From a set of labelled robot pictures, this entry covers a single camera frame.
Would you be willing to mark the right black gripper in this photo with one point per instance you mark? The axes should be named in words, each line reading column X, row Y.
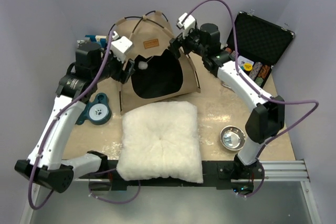
column 184, row 41

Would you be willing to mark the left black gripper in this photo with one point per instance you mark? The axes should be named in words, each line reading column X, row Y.
column 123, row 76

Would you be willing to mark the tan black pet tent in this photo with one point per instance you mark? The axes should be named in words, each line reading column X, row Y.
column 157, row 72

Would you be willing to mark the white pillow cushion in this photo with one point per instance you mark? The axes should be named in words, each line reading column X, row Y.
column 161, row 140

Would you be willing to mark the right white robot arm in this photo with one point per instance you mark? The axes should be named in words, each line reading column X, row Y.
column 266, row 119

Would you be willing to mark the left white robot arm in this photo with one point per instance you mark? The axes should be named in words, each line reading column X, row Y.
column 45, row 166

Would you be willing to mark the teal pet bowl holder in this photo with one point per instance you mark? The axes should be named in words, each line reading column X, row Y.
column 97, row 112

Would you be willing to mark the steel pet bowl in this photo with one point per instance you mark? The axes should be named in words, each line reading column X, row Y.
column 232, row 138

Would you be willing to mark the white pompom toy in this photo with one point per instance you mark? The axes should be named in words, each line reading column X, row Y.
column 142, row 65

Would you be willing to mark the white card deck box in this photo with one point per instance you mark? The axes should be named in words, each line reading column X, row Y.
column 243, row 60

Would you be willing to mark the yellow dealer button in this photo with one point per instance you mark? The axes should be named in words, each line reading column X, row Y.
column 248, row 67

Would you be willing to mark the black poker chip case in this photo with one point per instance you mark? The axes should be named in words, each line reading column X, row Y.
column 262, row 42

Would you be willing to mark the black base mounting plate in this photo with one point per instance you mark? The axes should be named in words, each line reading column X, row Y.
column 223, row 175

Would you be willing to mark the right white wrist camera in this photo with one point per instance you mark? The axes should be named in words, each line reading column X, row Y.
column 186, row 23

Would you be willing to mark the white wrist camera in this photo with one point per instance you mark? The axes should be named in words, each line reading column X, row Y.
column 120, row 46
column 186, row 23

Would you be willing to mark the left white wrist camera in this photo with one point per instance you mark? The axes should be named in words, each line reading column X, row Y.
column 120, row 46

